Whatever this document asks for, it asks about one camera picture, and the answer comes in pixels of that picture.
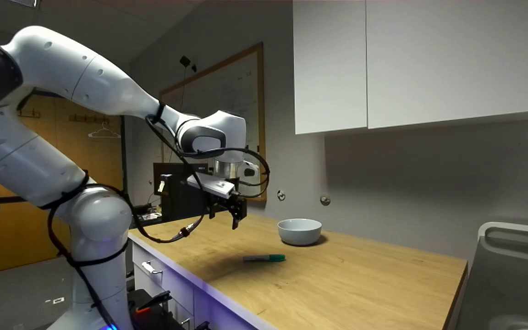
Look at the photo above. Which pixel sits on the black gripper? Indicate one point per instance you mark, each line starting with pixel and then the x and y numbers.
pixel 224 203

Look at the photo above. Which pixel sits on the green marker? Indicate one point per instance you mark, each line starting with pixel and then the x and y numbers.
pixel 270 260

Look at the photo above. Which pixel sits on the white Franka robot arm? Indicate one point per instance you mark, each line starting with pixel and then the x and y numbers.
pixel 63 67

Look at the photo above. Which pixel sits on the grey ceramic bowl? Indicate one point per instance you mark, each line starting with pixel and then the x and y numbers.
pixel 300 232

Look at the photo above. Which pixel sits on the wood framed whiteboard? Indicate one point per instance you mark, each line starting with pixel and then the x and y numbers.
pixel 228 93

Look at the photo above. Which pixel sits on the red and black tool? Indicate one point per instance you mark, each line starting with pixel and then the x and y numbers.
pixel 151 309

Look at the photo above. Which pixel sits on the large wooden door panel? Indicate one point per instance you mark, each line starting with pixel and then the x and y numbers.
pixel 92 177

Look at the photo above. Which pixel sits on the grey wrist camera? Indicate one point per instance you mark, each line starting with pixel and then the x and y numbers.
pixel 219 186

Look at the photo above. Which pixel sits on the round metal wall knob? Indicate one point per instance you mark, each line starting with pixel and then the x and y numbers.
pixel 281 195
pixel 325 201

